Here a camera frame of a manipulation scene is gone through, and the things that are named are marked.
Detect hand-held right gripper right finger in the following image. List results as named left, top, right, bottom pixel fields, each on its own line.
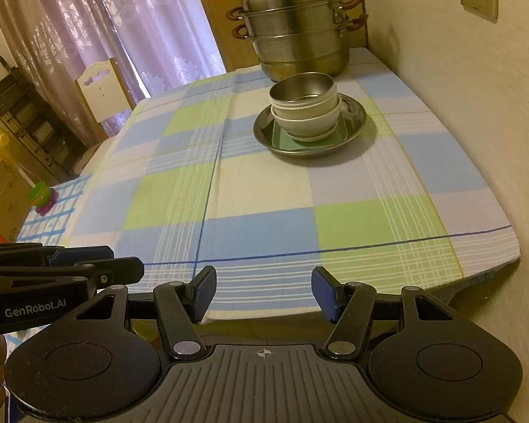
left=312, top=266, right=457, bottom=359

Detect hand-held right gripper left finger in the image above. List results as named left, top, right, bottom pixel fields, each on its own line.
left=73, top=265, right=218, bottom=360

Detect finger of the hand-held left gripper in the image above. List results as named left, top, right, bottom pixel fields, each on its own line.
left=0, top=243, right=115, bottom=268
left=0, top=256, right=145, bottom=295

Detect green square plate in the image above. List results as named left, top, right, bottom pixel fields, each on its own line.
left=270, top=119, right=353, bottom=153

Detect white ceramic bowl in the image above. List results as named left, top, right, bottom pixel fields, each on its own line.
left=271, top=101, right=341, bottom=142

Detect large stainless steel plate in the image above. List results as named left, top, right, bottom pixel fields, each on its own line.
left=253, top=93, right=366, bottom=158

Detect cream round container bowl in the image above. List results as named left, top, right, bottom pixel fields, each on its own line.
left=271, top=92, right=338, bottom=121

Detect stainless steel bowl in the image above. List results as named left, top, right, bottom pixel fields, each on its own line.
left=269, top=73, right=337, bottom=106

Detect blue grid cloth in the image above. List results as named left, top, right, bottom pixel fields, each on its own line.
left=15, top=174, right=93, bottom=247

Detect green and pink toy cups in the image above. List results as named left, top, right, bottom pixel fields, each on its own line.
left=29, top=182, right=60, bottom=216

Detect wooden cabinet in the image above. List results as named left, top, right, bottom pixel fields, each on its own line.
left=0, top=163, right=31, bottom=239

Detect checked tablecloth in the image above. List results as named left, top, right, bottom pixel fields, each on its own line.
left=18, top=46, right=523, bottom=322

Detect black metal rack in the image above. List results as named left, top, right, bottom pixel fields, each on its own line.
left=0, top=53, right=89, bottom=177

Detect cream wooden chair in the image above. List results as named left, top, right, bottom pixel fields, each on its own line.
left=74, top=58, right=137, bottom=139

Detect purple lace curtain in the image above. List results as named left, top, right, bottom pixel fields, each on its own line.
left=0, top=0, right=227, bottom=142

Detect stainless steel steamer pot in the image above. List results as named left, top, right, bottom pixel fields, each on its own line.
left=227, top=0, right=369, bottom=84

